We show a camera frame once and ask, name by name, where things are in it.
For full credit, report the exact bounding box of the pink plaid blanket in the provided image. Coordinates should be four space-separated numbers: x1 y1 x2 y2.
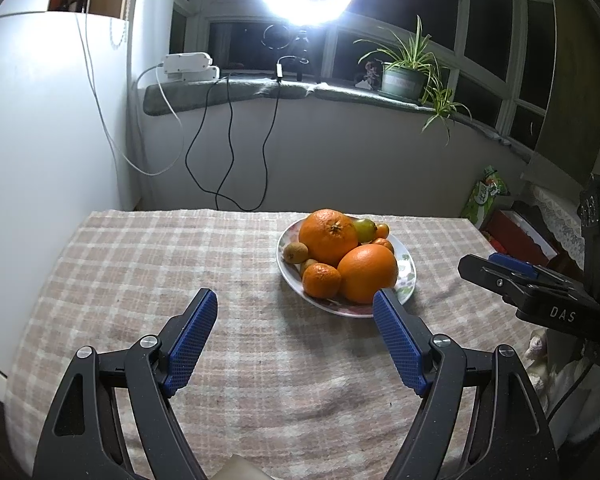
5 209 551 480

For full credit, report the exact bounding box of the long white cable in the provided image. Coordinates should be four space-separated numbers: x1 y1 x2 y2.
75 0 186 177

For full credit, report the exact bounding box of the white window frame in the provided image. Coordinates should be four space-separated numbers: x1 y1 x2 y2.
172 0 556 146

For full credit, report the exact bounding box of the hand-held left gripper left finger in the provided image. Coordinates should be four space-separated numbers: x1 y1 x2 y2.
32 288 218 480

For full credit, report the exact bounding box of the floral white plate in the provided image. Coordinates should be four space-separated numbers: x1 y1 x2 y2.
276 212 417 319

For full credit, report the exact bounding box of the white power strip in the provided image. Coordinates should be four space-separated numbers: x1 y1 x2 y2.
180 66 220 82
162 52 213 75

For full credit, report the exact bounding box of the black tripod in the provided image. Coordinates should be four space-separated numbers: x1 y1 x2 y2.
290 25 321 83

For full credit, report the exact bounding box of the red cardboard box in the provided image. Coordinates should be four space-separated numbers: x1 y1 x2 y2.
480 200 581 266

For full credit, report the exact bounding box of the green tomato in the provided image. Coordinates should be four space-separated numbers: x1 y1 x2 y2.
352 217 377 243

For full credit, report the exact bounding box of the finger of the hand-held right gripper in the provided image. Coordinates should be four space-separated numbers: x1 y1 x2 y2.
489 253 581 288
457 254 568 311

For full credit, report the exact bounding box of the dark curtain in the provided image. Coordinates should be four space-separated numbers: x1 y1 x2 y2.
522 0 600 181

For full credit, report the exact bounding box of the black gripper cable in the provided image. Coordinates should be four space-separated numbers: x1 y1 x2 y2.
545 340 596 421

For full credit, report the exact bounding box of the green snack bag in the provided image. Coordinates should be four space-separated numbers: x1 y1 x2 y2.
461 166 510 226

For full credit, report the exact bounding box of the small dark red plant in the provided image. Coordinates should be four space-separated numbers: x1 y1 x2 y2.
357 60 383 88

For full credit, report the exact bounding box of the large bumpy orange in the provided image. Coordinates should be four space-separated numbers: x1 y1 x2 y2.
298 208 359 267

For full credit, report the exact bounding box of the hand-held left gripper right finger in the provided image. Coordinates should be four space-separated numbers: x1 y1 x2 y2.
372 288 553 480

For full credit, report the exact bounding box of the white lace cloth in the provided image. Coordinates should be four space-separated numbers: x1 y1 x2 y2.
530 185 588 268

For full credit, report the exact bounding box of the large smooth orange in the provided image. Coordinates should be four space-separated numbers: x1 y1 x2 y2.
337 244 399 304

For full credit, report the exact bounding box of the black cable with controller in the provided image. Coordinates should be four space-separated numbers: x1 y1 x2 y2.
247 57 286 212

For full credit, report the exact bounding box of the white fuzzy clothing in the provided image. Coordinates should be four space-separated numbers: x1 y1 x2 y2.
522 330 600 466

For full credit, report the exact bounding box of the potted spider plant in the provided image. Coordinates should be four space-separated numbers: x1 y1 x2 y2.
354 15 473 146

